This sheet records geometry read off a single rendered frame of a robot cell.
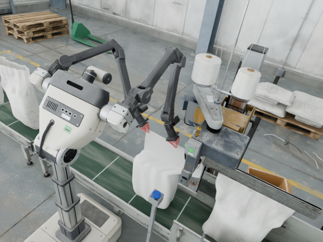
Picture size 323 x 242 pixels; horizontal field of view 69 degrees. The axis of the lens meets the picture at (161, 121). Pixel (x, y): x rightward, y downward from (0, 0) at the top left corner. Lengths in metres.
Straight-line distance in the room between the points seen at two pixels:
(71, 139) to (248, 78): 1.02
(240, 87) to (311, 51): 5.00
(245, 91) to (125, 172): 1.44
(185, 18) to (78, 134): 5.97
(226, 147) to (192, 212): 0.98
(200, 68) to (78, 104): 0.74
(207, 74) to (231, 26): 5.09
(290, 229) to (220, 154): 1.01
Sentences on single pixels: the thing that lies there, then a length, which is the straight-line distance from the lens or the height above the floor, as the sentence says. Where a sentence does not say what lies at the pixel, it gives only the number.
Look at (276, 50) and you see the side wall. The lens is 6.43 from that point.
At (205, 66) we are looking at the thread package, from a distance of 1.46.
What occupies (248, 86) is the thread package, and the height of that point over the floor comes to 1.62.
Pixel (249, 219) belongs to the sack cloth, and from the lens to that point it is 1.79.
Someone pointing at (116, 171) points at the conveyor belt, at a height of 0.38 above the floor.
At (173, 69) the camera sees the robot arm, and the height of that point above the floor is 1.58.
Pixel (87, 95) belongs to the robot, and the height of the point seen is 1.52.
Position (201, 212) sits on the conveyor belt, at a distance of 2.24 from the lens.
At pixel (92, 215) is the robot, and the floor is 0.26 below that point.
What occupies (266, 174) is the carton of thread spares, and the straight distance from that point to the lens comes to 3.08.
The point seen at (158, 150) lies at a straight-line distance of 1.83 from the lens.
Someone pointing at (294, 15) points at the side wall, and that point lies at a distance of 6.27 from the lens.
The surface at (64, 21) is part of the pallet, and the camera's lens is 6.98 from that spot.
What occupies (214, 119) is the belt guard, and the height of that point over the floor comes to 1.42.
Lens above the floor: 2.20
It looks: 36 degrees down
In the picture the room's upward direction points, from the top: 9 degrees clockwise
